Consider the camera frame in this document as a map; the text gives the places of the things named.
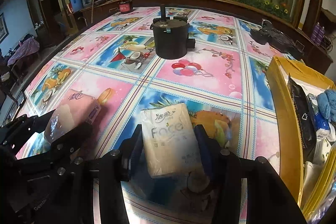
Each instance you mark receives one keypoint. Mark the white towel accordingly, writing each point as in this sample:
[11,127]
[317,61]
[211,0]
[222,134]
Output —
[313,169]

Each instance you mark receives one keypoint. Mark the black star-shaped device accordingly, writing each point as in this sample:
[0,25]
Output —
[277,39]

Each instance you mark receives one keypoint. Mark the colourful printed tablecloth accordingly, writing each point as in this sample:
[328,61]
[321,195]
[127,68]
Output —
[222,82]

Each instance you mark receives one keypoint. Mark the blue tissue pack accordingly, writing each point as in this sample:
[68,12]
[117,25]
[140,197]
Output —
[324,129]

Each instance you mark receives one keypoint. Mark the purple spray can pair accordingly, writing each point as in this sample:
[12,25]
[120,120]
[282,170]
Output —
[318,34]

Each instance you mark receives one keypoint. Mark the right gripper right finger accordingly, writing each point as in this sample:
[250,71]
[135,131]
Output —
[210,152]

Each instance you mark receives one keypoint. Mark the small red box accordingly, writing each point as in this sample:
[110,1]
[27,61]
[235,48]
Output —
[125,7]

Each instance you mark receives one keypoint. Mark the yellow taped foam box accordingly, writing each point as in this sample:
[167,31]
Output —
[292,155]

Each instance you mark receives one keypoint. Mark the light blue knitted cloth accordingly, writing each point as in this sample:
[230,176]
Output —
[327,104]

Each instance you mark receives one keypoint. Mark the black snack bag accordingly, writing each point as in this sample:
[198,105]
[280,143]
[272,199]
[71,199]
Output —
[302,111]

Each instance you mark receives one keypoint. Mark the white Face tissue pack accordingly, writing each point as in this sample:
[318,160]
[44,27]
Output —
[169,141]

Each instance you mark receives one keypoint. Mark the blue white Vinda bag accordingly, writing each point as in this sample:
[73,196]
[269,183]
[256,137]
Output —
[324,206]

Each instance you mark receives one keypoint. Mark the black cylindrical motor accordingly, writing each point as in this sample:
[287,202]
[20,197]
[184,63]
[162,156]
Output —
[171,36]

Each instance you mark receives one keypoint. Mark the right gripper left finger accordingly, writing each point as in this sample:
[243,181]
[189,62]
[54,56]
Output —
[131,149]

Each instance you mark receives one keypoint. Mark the blue water jug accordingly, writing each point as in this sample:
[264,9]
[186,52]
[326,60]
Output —
[76,5]

